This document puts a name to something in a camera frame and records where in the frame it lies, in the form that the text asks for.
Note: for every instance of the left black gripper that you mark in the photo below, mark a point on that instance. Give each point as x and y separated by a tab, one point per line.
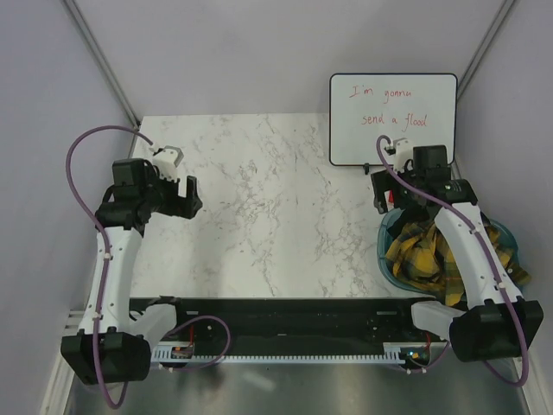
179	206

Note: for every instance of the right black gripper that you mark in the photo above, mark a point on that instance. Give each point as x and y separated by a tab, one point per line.
383	181

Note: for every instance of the yellow plaid flannel shirt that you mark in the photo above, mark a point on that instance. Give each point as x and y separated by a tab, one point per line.
420	257

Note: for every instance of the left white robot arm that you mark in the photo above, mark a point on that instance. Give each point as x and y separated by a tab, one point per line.
110	344

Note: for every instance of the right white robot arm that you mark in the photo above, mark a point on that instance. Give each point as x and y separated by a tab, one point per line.
493	320

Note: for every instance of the white dry-erase board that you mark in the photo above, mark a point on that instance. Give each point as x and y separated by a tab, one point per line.
363	106

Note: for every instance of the teal plastic bin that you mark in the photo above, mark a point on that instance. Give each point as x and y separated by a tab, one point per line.
503	241

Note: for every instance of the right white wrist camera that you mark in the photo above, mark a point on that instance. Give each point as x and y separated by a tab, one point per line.
399	152

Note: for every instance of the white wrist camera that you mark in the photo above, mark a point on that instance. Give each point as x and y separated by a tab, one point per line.
167	160
399	152

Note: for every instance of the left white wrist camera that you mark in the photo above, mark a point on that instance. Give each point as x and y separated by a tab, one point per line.
167	160

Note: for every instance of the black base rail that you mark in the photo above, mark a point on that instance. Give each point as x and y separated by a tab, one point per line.
382	319

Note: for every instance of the white slotted cable duct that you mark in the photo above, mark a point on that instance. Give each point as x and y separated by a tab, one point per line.
393	354

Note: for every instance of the aluminium frame rails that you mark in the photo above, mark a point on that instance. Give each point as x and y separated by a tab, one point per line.
71	325

